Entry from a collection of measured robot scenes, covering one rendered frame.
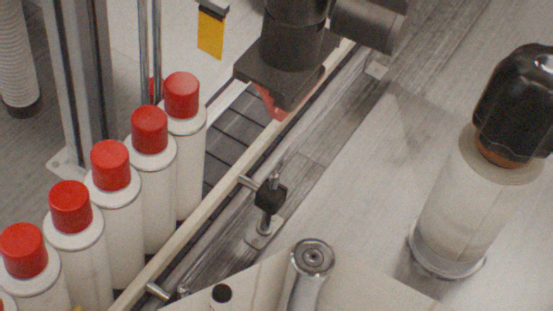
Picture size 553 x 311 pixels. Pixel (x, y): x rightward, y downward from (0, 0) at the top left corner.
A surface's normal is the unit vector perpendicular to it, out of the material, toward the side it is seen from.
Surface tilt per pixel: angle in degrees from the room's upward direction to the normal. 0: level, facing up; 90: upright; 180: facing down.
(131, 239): 90
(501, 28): 0
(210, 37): 90
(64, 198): 3
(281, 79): 0
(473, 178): 92
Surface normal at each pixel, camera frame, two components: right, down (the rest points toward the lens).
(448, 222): -0.68, 0.56
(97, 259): 0.73, 0.59
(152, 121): 0.09, -0.64
